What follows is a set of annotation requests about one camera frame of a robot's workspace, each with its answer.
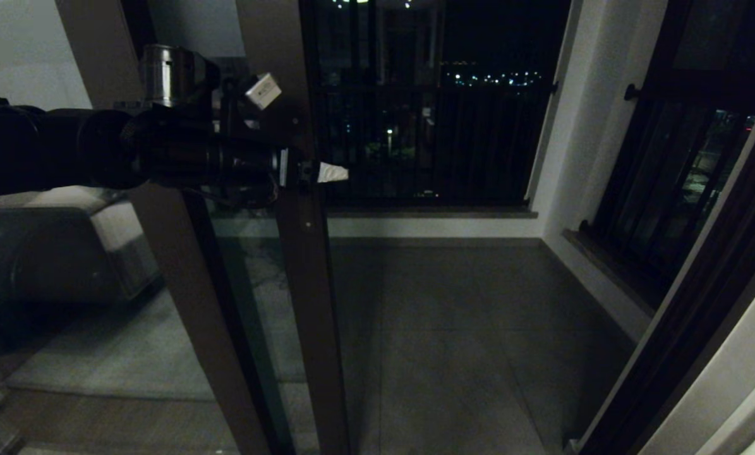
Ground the brown framed sliding glass door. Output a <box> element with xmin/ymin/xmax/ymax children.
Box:
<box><xmin>142</xmin><ymin>0</ymin><xmax>353</xmax><ymax>455</ymax></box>

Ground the black balcony railing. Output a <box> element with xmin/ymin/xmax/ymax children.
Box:
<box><xmin>317</xmin><ymin>79</ymin><xmax>556</xmax><ymax>210</ymax></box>

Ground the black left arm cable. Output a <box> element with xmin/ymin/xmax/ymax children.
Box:
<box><xmin>205</xmin><ymin>183</ymin><xmax>284</xmax><ymax>210</ymax></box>

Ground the stone window sill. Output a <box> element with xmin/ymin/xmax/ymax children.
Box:
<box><xmin>562</xmin><ymin>228</ymin><xmax>660</xmax><ymax>318</ymax></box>

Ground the beige sofa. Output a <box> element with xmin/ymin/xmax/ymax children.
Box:
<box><xmin>0</xmin><ymin>186</ymin><xmax>161</xmax><ymax>305</ymax></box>

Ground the black barred window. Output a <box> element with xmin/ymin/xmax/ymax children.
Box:
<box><xmin>578</xmin><ymin>0</ymin><xmax>755</xmax><ymax>305</ymax></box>

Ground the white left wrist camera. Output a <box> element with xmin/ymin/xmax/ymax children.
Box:
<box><xmin>245</xmin><ymin>72</ymin><xmax>284</xmax><ymax>112</ymax></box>

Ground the brown framed fixed glass panel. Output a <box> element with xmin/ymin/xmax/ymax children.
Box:
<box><xmin>0</xmin><ymin>0</ymin><xmax>270</xmax><ymax>455</ymax></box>

